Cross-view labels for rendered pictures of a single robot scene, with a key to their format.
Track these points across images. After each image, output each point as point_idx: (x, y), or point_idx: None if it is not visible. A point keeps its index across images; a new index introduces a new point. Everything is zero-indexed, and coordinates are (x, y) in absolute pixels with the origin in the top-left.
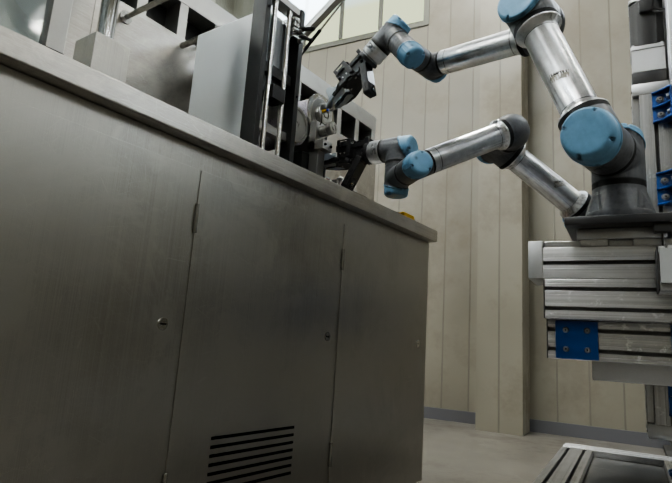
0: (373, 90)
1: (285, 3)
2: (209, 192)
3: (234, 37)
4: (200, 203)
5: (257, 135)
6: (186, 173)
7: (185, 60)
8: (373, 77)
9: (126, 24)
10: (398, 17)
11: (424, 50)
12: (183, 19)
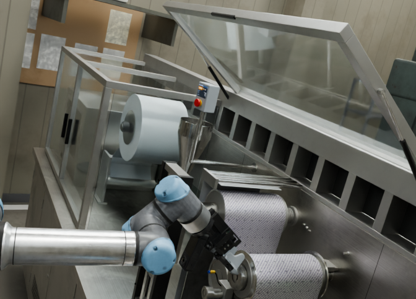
0: (182, 263)
1: (170, 173)
2: (77, 294)
3: None
4: (75, 297)
5: (138, 275)
6: (75, 281)
7: (284, 195)
8: (194, 247)
9: (254, 172)
10: (159, 182)
11: (135, 228)
12: (291, 158)
